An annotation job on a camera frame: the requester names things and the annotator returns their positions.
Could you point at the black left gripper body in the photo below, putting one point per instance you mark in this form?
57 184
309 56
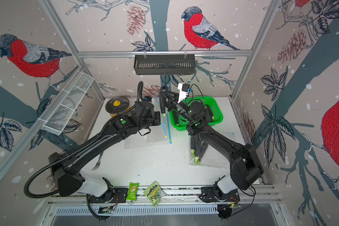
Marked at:
154 119

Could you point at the green printed snack bag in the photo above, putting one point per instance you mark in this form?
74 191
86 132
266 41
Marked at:
154 193

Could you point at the green plastic basket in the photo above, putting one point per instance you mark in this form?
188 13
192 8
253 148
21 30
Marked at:
217 116

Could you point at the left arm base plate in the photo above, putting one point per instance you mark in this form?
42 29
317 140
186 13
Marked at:
118 195

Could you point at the small clear zip-top bag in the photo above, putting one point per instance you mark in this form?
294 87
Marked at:
212 158

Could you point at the yellow pot with lid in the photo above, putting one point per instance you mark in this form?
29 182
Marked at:
117 105

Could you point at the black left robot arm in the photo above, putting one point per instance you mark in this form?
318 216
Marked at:
66 167

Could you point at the black hanging wire shelf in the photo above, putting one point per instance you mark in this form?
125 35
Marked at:
180 64

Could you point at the white wire mesh basket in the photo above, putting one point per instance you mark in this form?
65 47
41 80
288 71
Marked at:
68 103

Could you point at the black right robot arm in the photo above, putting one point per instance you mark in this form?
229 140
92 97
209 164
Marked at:
245 166

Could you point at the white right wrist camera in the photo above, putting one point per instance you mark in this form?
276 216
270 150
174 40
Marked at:
184 90

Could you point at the small green snack packet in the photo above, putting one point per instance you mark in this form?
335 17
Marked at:
132 192

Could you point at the eggplant in basket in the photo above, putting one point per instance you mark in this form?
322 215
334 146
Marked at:
209 117

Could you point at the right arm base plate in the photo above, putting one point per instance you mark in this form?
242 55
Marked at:
214 194

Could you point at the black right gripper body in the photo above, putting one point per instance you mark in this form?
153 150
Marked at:
183 109

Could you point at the large clear zip-top bag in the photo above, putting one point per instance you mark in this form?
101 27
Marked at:
164 122

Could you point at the dark eggplant green stem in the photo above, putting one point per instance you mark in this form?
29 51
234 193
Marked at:
198 149

